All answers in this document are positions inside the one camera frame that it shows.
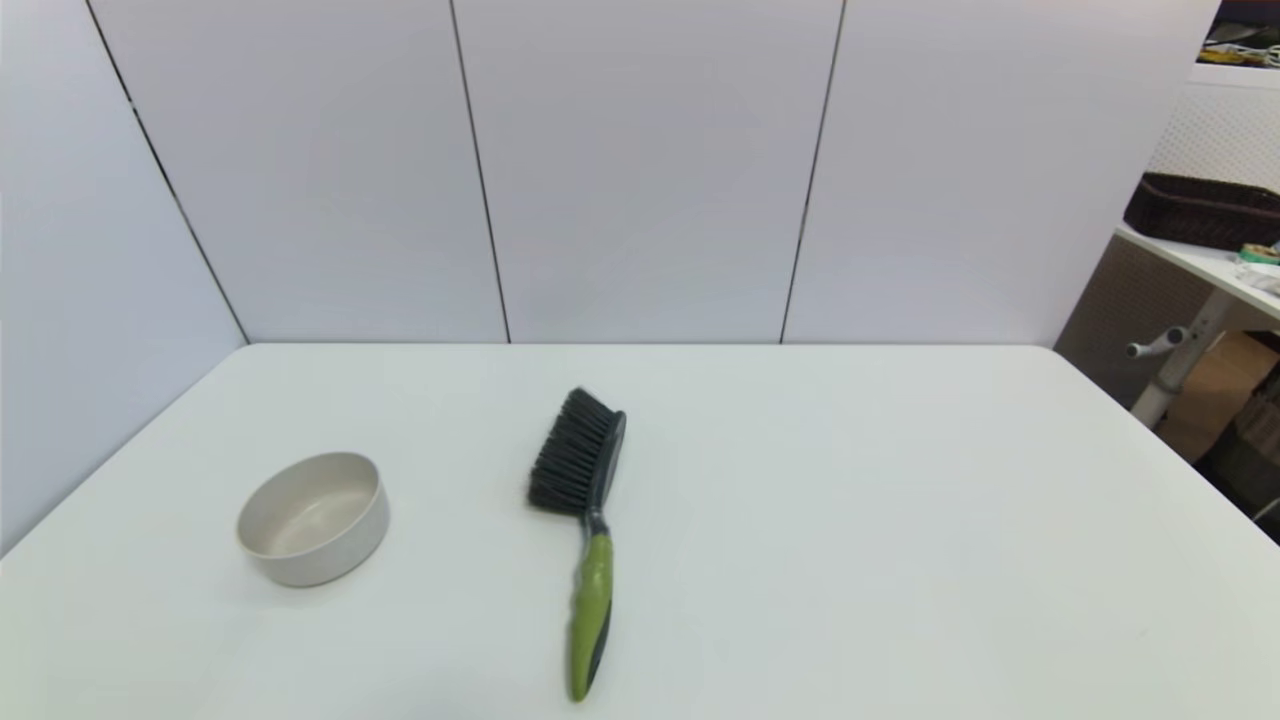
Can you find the white side table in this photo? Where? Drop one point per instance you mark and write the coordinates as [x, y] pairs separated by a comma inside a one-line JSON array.
[[1200, 262]]

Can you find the green tape roll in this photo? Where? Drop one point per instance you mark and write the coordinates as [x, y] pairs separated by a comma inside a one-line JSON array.
[[1258, 254]]

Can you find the brown cardboard box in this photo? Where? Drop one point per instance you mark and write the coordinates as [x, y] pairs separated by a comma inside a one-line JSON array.
[[1225, 395]]

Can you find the beige round bowl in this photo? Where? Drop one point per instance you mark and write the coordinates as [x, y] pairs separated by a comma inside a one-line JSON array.
[[340, 560]]

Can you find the cluttered shelf items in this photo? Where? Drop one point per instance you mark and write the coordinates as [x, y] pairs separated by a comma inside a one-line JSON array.
[[1245, 40]]

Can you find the white table leg with crank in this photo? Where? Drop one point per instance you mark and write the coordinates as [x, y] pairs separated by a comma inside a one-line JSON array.
[[1175, 372]]

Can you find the dark brown woven basket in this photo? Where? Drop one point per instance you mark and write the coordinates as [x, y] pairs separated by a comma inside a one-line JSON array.
[[1200, 212]]

